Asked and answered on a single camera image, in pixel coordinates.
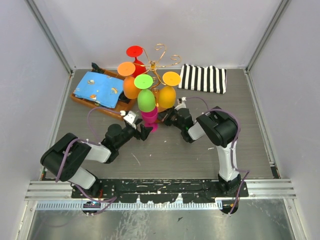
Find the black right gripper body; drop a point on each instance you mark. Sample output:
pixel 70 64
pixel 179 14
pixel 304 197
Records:
pixel 170 118

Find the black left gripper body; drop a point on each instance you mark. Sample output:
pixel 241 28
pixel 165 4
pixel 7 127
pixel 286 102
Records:
pixel 129 132

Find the pink plastic wine glass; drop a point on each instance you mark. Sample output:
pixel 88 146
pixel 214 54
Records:
pixel 150 118

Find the yellow plastic wine glass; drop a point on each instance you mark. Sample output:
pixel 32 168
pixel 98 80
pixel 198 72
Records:
pixel 167 95

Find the green plastic wine glass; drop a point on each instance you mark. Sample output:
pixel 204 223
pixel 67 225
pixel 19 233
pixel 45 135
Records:
pixel 146 99

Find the gold wire glass rack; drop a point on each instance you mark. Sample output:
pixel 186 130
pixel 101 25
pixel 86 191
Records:
pixel 151 70

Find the orange plastic wine glass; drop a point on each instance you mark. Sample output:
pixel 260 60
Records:
pixel 126 69

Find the red plastic wine glass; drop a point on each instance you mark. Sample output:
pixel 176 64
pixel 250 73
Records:
pixel 135 51

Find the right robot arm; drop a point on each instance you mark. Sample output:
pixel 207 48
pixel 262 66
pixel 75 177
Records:
pixel 221 128

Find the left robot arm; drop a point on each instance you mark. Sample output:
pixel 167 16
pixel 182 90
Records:
pixel 65 157

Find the wooden compartment tray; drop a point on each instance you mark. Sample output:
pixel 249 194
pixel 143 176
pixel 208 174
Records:
pixel 122 104

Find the black white striped cloth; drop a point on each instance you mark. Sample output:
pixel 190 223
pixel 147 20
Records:
pixel 208 79

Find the blue patterned cloth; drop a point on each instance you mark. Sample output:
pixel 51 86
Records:
pixel 99 88

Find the dark patterned cloth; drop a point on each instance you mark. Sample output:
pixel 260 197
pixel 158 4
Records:
pixel 96 68

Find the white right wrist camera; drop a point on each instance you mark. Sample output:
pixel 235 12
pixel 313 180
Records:
pixel 181 103

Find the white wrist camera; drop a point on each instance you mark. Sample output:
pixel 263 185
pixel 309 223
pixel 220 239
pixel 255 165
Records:
pixel 129 117
pixel 181 103

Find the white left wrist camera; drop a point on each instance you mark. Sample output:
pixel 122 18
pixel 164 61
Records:
pixel 129 117

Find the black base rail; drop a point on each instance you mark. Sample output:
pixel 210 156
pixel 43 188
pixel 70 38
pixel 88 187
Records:
pixel 160 191

